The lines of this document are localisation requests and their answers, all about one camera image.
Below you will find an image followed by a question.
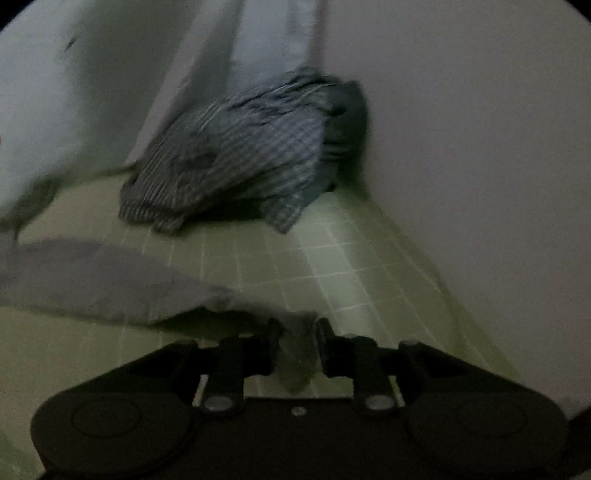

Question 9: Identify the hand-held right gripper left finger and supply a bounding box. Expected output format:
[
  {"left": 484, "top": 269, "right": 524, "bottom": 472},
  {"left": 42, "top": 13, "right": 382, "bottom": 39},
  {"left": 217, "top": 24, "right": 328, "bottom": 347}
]
[{"left": 119, "top": 318, "right": 283, "bottom": 418}]

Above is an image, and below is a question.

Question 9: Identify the grey garment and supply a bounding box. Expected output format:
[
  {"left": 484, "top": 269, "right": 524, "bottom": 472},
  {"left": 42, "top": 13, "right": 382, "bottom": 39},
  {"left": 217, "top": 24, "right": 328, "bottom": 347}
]
[{"left": 0, "top": 237, "right": 320, "bottom": 394}]

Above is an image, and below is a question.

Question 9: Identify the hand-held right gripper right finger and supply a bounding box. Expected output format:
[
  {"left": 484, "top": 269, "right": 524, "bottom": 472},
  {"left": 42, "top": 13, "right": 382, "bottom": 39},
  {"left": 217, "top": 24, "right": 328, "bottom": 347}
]
[{"left": 315, "top": 318, "right": 482, "bottom": 412}]

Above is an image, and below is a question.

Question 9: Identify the blue plaid shirt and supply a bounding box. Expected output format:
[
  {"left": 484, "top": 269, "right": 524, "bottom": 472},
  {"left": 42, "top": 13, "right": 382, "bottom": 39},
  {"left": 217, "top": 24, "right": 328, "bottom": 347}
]
[{"left": 118, "top": 67, "right": 352, "bottom": 234}]

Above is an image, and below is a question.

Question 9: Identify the white pillow with carrot print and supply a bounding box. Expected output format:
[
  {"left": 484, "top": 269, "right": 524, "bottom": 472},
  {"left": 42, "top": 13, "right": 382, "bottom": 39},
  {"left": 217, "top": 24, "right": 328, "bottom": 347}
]
[{"left": 0, "top": 0, "right": 329, "bottom": 232}]

